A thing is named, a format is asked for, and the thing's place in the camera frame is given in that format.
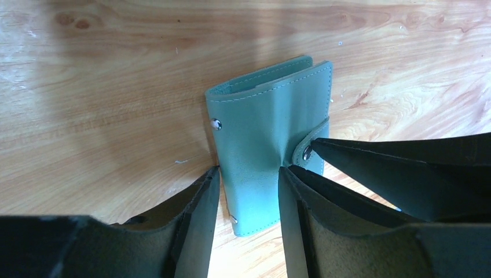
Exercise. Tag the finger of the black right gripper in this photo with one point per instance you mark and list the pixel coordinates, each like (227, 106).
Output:
(436, 180)

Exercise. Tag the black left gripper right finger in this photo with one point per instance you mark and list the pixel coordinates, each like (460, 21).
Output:
(332, 231)

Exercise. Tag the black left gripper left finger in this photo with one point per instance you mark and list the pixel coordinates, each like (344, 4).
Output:
(173, 239)

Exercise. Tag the teal leather card holder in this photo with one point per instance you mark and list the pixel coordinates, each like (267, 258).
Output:
(263, 121)

